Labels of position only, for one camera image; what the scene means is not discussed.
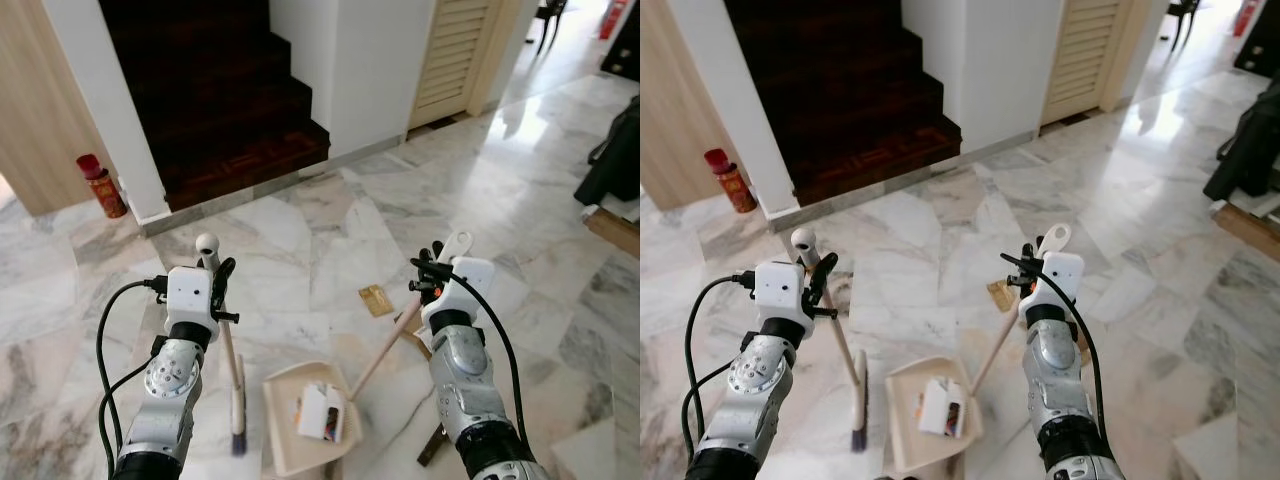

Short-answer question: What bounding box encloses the dark chair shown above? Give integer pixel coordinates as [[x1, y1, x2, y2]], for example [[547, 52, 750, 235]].
[[1164, 0, 1202, 52], [534, 0, 569, 57]]

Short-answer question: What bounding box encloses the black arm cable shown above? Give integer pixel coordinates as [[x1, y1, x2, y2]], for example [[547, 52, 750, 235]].
[[682, 272, 757, 463], [1035, 260, 1109, 433], [100, 352, 161, 476], [94, 278, 169, 471], [438, 262, 528, 446], [684, 356, 743, 466]]

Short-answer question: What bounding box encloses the black cabinet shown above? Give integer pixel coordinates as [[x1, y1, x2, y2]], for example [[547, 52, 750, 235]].
[[1235, 0, 1280, 80], [601, 0, 641, 82]]

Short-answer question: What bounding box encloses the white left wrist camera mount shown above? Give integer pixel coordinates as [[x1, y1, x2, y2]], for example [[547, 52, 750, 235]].
[[166, 266, 219, 336], [752, 262, 807, 327]]

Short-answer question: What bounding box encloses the white printed carton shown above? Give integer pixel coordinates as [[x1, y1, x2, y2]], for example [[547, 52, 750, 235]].
[[918, 377, 969, 439], [296, 382, 347, 442]]

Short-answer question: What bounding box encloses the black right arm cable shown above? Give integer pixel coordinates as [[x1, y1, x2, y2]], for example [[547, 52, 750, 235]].
[[438, 262, 528, 446], [1035, 260, 1109, 433]]

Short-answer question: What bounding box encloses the red cylindrical can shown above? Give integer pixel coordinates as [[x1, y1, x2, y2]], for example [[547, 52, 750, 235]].
[[703, 148, 759, 215], [77, 153, 129, 220]]

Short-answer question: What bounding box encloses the wooden handled broom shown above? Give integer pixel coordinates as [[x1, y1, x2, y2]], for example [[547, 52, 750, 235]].
[[194, 233, 249, 458], [790, 228, 871, 454]]

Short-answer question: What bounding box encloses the dark wooden staircase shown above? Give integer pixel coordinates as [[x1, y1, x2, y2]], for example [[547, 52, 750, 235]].
[[724, 0, 967, 207], [98, 0, 332, 212]]

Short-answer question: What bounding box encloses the cream long handled dustpan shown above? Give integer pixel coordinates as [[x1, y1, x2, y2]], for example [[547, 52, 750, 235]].
[[262, 230, 476, 478], [885, 222, 1074, 477]]

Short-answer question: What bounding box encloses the beige louvered door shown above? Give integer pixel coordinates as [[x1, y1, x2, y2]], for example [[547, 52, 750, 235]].
[[407, 0, 523, 132], [1040, 0, 1153, 127]]

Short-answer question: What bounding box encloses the light wood wall panel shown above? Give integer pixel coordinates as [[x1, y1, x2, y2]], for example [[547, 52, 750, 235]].
[[640, 0, 747, 212], [0, 0, 117, 218]]

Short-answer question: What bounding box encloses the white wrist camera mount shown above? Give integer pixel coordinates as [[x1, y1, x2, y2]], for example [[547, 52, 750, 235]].
[[166, 266, 219, 336], [425, 257, 497, 327], [1020, 252, 1087, 313], [752, 262, 807, 327]]

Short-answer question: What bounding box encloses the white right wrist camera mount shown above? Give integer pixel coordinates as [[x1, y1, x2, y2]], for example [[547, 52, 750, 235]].
[[1020, 252, 1087, 313], [425, 257, 497, 327]]

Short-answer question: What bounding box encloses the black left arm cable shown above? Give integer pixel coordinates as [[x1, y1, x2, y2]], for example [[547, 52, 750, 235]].
[[94, 278, 169, 471], [100, 352, 161, 476], [684, 356, 743, 466], [682, 272, 757, 463]]

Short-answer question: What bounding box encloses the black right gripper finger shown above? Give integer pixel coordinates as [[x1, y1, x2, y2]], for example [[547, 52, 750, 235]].
[[410, 240, 448, 277], [1001, 240, 1041, 273]]

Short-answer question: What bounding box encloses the black bag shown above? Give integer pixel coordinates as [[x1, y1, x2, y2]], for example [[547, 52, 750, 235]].
[[1203, 88, 1280, 202], [574, 95, 641, 207]]

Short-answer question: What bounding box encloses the long wooden floor board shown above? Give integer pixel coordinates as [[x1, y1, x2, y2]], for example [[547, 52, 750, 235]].
[[583, 204, 641, 258], [1210, 198, 1280, 264]]

